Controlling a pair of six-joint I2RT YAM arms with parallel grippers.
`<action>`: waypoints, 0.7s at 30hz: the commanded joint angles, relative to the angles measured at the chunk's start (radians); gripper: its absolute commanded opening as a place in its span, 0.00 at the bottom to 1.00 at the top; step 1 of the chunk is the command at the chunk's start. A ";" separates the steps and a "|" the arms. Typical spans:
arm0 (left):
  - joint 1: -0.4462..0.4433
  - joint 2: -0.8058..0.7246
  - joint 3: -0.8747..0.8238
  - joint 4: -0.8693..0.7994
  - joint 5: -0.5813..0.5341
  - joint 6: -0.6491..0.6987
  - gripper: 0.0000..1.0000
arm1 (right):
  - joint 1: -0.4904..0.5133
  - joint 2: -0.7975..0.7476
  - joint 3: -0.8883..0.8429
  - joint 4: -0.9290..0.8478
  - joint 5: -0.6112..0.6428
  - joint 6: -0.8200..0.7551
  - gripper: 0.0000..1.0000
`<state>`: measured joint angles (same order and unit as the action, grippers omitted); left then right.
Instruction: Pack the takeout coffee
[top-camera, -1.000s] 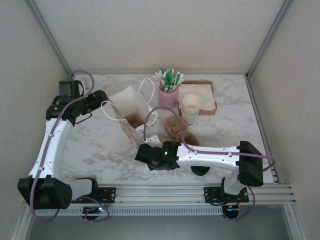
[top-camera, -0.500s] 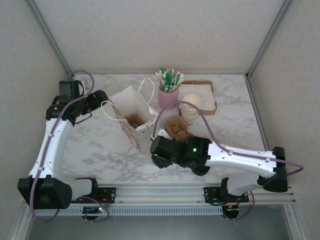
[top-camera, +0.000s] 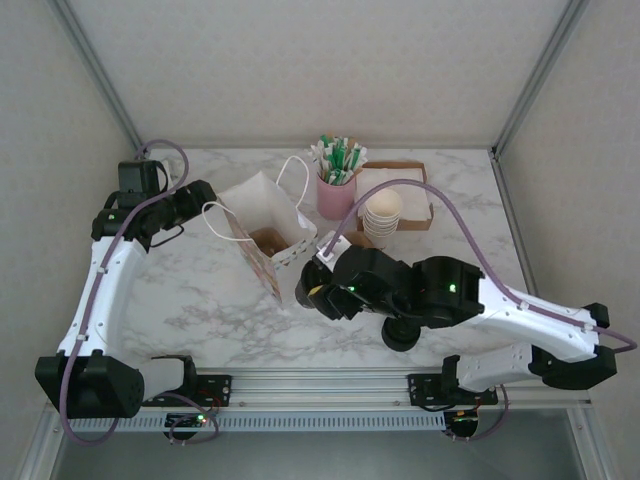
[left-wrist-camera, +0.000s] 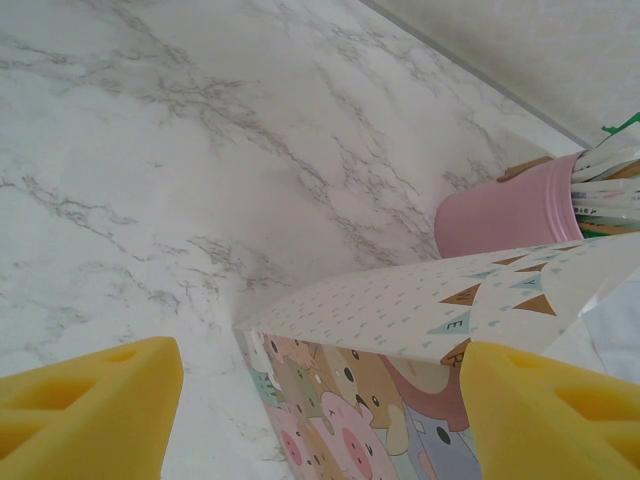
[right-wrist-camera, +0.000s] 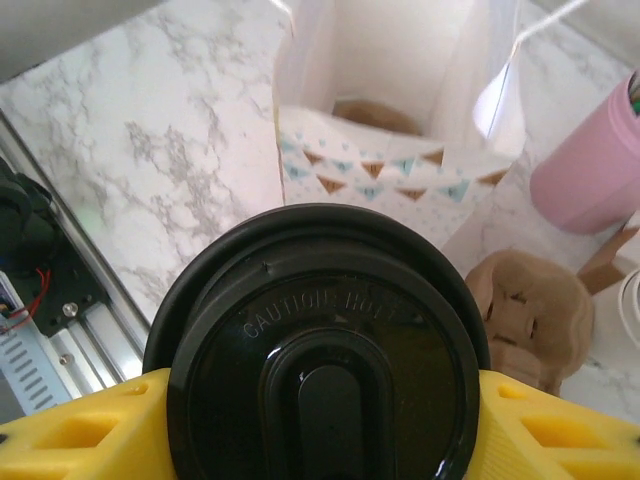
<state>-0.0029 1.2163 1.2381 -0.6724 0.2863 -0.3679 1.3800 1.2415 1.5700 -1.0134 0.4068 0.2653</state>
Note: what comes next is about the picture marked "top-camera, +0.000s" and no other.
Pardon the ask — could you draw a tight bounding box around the white paper carrier bag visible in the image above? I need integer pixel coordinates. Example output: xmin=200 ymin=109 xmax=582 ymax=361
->
xmin=201 ymin=155 xmax=319 ymax=305

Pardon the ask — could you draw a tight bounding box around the pink holder cup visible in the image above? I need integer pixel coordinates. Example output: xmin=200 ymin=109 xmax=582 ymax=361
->
xmin=315 ymin=172 xmax=358 ymax=220

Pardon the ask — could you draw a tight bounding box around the white napkin stack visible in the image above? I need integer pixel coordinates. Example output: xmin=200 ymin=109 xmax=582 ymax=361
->
xmin=360 ymin=167 xmax=434 ymax=222

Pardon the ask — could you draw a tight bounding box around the circuit board with green LED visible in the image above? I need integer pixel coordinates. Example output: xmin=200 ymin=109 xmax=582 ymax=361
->
xmin=447 ymin=409 xmax=481 ymax=431
xmin=167 ymin=412 xmax=221 ymax=431

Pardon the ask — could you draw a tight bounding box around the brown cardboard tray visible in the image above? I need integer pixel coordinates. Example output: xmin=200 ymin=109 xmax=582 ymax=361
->
xmin=355 ymin=160 xmax=435 ymax=232

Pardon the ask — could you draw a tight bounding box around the green wrapped stirrer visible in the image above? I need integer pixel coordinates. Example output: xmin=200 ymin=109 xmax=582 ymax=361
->
xmin=333 ymin=138 xmax=350 ymax=181
xmin=347 ymin=144 xmax=370 ymax=180
xmin=319 ymin=132 xmax=335 ymax=174

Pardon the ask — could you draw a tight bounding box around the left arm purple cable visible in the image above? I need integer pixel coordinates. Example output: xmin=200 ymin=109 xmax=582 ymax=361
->
xmin=58 ymin=138 xmax=226 ymax=446

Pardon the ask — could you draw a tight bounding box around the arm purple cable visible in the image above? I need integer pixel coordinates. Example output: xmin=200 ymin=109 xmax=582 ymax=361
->
xmin=58 ymin=138 xmax=226 ymax=446
xmin=324 ymin=180 xmax=640 ymax=444

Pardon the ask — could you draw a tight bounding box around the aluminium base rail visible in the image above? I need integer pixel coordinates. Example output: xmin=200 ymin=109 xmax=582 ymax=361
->
xmin=42 ymin=368 xmax=594 ymax=412

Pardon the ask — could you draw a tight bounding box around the aluminium table side rail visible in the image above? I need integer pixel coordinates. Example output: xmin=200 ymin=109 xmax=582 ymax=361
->
xmin=490 ymin=152 xmax=544 ymax=301

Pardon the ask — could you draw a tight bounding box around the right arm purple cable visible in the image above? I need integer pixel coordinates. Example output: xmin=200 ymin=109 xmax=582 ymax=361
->
xmin=324 ymin=180 xmax=640 ymax=444

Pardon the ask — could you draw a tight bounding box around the grey slotted cable duct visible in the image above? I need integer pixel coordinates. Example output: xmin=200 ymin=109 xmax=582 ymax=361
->
xmin=117 ymin=412 xmax=446 ymax=432

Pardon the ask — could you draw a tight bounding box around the aluminium frame post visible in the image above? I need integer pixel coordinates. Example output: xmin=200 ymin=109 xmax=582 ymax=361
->
xmin=490 ymin=0 xmax=600 ymax=157
xmin=52 ymin=0 xmax=150 ymax=156

